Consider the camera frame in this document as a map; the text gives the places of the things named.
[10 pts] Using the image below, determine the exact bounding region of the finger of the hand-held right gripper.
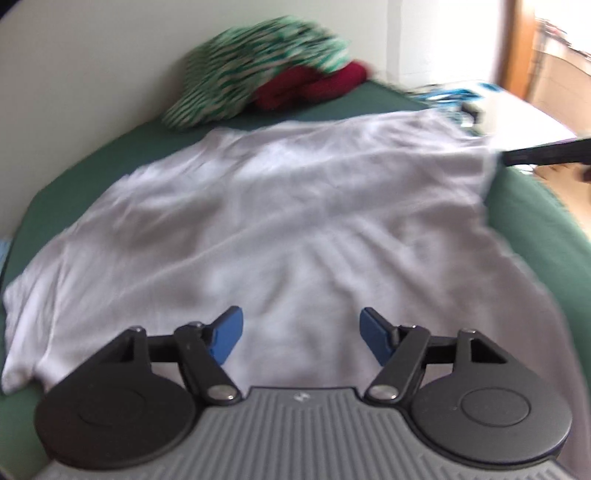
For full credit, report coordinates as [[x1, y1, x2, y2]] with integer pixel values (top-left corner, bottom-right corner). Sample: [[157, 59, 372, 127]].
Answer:
[[501, 137, 591, 168]]

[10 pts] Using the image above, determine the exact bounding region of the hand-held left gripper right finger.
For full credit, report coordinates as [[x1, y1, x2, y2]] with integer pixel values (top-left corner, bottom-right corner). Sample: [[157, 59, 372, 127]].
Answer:
[[359, 307, 507, 408]]

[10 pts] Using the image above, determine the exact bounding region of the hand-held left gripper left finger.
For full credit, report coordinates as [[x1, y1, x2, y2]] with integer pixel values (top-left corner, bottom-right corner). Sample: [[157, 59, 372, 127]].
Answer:
[[99, 305, 245, 408]]

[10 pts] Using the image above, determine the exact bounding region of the white t-shirt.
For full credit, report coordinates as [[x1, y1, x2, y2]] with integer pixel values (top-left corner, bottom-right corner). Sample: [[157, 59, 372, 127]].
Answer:
[[1, 110, 573, 407]]

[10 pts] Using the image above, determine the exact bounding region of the blue and white packet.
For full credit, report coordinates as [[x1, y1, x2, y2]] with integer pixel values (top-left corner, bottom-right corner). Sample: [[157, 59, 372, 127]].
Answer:
[[411, 82, 502, 106]]

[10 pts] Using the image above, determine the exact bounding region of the green bed sheet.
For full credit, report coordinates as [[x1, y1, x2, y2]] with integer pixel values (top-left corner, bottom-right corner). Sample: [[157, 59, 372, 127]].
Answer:
[[0, 80, 591, 480]]

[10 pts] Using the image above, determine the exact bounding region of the dark red garment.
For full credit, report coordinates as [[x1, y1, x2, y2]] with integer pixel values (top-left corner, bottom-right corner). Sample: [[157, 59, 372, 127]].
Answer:
[[252, 60, 372, 112]]

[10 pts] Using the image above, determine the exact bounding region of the green white striped garment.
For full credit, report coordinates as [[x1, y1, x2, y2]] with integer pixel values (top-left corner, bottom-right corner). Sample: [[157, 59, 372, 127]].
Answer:
[[161, 15, 352, 132]]

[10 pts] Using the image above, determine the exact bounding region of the wooden door frame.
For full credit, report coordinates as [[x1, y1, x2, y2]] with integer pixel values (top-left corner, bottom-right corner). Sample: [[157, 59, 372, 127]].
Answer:
[[501, 0, 542, 100]]

